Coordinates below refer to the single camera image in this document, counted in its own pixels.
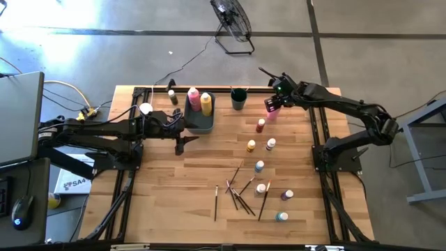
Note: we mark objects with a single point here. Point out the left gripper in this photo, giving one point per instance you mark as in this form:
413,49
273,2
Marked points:
163,123

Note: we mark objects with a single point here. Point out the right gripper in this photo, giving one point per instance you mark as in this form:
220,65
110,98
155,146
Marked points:
285,90

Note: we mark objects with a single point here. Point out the large pink paint bottle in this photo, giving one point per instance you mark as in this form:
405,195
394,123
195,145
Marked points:
194,99
272,115

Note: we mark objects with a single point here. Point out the small red paint bottle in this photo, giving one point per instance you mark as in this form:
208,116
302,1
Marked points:
260,126

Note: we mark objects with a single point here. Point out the large yellow paint bottle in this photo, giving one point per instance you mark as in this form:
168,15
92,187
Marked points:
206,104

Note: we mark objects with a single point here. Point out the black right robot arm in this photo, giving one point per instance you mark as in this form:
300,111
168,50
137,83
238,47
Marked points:
348,104

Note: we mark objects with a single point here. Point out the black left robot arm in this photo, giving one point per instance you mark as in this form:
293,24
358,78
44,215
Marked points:
104,132

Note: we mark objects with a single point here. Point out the small green paint bottle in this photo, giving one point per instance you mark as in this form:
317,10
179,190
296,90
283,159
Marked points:
173,98

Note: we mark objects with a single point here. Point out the small white red-label paint bottle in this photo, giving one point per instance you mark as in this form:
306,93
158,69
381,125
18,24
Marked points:
270,144

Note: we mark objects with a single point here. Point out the small yellow paint bottle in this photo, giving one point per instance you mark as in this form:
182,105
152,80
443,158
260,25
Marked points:
250,146

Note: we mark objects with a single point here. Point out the small light blue paint bottle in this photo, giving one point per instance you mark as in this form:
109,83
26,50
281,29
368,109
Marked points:
258,167

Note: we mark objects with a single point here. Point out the small white black-striped paint bottle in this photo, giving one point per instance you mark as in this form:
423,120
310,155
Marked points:
260,189

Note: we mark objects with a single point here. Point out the small dark blue paint bottle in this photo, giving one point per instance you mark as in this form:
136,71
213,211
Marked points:
286,195

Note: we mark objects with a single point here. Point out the small teal paint bottle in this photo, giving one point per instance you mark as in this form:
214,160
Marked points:
281,217

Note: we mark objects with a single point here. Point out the grey-teal plastic bin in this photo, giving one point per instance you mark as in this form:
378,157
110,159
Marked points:
200,123

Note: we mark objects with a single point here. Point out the teal ribbed plastic cup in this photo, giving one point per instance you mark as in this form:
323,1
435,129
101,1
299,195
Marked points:
238,101

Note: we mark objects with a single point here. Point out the black paintbrush golden tip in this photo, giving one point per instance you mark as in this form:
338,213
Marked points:
234,177

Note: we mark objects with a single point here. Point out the black paintbrush silver ferrule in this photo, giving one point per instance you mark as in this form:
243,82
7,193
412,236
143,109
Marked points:
247,185

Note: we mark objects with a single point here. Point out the black floor fan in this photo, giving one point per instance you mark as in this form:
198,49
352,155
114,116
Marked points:
231,17

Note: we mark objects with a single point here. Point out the long black paintbrushes right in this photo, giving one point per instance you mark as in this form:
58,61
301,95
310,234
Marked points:
243,205

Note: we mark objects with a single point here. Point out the loose paintbrushes on table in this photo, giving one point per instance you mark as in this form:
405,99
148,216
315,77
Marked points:
264,201

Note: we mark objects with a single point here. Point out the white printed box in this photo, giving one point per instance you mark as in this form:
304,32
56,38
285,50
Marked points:
75,181

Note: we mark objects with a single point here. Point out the white aluminium extrusion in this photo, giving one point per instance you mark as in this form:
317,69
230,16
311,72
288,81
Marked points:
129,247
331,248

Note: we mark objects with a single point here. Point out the yellow round object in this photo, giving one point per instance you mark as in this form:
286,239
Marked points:
54,201

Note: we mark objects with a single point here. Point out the black desk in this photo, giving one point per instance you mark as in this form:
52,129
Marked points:
35,209

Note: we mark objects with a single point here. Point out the black computer mouse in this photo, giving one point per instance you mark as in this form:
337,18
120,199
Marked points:
22,212

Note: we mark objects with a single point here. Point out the black keyboard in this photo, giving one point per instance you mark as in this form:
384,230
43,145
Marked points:
3,197

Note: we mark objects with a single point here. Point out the black aluminium table frame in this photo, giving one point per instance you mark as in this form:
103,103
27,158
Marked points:
223,90

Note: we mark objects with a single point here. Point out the grey metal table frame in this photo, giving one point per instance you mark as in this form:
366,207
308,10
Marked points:
418,167

